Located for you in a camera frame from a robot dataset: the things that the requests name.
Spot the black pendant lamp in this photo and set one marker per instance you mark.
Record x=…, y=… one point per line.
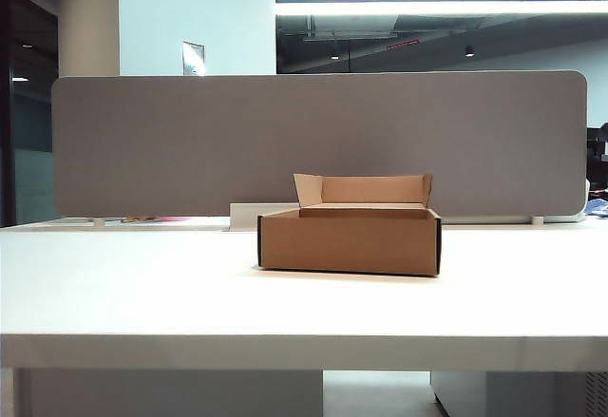
x=469, y=51

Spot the pink flat item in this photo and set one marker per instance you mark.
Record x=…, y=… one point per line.
x=171, y=218

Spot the grey desk divider panel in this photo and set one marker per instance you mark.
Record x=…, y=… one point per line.
x=199, y=141

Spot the white desk support panel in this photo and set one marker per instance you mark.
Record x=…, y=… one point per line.
x=176, y=395

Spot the brown cardboard box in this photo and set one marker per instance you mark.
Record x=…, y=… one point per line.
x=349, y=246

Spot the blue cloth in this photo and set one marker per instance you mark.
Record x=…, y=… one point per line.
x=597, y=206

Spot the long linear ceiling light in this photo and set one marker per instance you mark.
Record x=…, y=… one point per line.
x=427, y=7

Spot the red ceiling sign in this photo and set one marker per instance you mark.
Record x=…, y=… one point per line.
x=404, y=44

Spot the brown flat item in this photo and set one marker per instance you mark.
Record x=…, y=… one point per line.
x=138, y=219

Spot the framed wall notice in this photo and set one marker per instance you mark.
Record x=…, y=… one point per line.
x=193, y=58

